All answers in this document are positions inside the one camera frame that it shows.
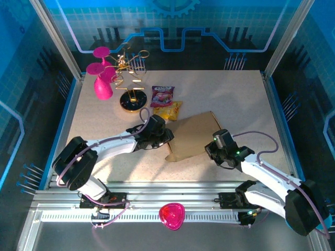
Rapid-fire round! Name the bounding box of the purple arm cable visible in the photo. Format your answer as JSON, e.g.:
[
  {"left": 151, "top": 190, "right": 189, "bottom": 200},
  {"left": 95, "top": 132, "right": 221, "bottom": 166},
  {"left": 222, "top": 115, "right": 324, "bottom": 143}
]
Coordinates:
[
  {"left": 55, "top": 107, "right": 152, "bottom": 231},
  {"left": 231, "top": 130, "right": 331, "bottom": 240}
]

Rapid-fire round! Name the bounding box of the aluminium frame post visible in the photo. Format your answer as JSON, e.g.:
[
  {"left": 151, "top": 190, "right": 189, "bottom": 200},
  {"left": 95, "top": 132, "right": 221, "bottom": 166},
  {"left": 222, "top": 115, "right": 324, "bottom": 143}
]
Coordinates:
[
  {"left": 29, "top": 0, "right": 86, "bottom": 81},
  {"left": 263, "top": 0, "right": 316, "bottom": 79}
]

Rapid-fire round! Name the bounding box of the gold wire stand, black base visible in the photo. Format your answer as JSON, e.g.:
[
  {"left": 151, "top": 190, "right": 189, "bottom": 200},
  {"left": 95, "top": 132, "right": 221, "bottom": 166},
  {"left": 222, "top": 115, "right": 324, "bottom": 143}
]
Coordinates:
[{"left": 108, "top": 42, "right": 150, "bottom": 113}]

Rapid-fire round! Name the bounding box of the white slotted cable duct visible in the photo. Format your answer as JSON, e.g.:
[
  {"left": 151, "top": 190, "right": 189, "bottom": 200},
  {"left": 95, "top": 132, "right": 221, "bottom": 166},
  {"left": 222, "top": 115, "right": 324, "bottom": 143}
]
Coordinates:
[{"left": 40, "top": 212, "right": 241, "bottom": 223}]

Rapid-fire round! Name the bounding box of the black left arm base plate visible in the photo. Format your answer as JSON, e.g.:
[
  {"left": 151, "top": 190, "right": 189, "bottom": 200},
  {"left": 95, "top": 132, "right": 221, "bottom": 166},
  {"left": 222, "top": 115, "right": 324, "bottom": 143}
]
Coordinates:
[{"left": 79, "top": 191, "right": 129, "bottom": 210}]

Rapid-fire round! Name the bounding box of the aluminium frame rail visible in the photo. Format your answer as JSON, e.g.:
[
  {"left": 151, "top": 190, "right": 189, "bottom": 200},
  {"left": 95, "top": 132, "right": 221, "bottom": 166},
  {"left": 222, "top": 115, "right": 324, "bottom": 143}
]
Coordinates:
[{"left": 31, "top": 181, "right": 315, "bottom": 212}]

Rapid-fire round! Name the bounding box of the pink translucent rounded bowl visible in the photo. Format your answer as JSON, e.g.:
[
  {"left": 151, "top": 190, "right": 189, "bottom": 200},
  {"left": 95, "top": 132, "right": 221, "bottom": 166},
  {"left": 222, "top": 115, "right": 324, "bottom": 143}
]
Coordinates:
[{"left": 159, "top": 202, "right": 185, "bottom": 231}]

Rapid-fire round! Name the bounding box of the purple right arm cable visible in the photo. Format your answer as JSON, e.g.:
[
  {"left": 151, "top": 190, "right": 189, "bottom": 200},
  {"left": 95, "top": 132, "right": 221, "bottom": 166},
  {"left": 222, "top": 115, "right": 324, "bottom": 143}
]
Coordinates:
[{"left": 231, "top": 130, "right": 331, "bottom": 240}]

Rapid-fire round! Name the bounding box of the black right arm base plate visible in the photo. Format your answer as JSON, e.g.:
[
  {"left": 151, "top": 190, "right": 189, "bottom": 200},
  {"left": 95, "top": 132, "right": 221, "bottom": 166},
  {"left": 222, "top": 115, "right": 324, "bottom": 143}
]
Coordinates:
[{"left": 218, "top": 192, "right": 264, "bottom": 210}]

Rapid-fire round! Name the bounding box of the purple candy bag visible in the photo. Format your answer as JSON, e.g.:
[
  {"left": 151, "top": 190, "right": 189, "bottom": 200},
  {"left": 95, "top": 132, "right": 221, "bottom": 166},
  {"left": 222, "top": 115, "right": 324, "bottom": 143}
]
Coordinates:
[{"left": 149, "top": 85, "right": 175, "bottom": 108}]

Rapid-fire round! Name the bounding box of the pink plastic goblet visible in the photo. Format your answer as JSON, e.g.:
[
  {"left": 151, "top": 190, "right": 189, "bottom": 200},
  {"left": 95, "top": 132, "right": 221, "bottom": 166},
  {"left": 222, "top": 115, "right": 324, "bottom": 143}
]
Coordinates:
[
  {"left": 86, "top": 62, "right": 114, "bottom": 101},
  {"left": 93, "top": 46, "right": 118, "bottom": 85}
]

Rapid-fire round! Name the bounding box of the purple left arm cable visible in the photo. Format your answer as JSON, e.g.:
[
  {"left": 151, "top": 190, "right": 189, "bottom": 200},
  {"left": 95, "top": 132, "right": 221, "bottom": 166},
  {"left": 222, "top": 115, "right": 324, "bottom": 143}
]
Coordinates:
[{"left": 55, "top": 107, "right": 152, "bottom": 231}]

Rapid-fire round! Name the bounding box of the brown cardboard paper box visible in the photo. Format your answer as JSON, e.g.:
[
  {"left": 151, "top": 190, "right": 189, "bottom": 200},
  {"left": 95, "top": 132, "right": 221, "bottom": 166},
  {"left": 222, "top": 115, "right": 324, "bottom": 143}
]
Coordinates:
[{"left": 164, "top": 110, "right": 224, "bottom": 163}]

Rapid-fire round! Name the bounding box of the small black controller board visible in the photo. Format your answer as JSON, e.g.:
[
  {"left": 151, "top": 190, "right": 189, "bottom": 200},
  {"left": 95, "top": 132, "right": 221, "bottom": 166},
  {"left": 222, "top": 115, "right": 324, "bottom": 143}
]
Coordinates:
[
  {"left": 239, "top": 209, "right": 260, "bottom": 227},
  {"left": 90, "top": 209, "right": 110, "bottom": 221}
]

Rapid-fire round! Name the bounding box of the yellow snack bag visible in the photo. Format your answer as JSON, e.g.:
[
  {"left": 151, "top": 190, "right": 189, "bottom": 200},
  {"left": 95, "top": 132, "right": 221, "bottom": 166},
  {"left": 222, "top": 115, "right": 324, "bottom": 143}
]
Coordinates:
[{"left": 153, "top": 101, "right": 183, "bottom": 122}]

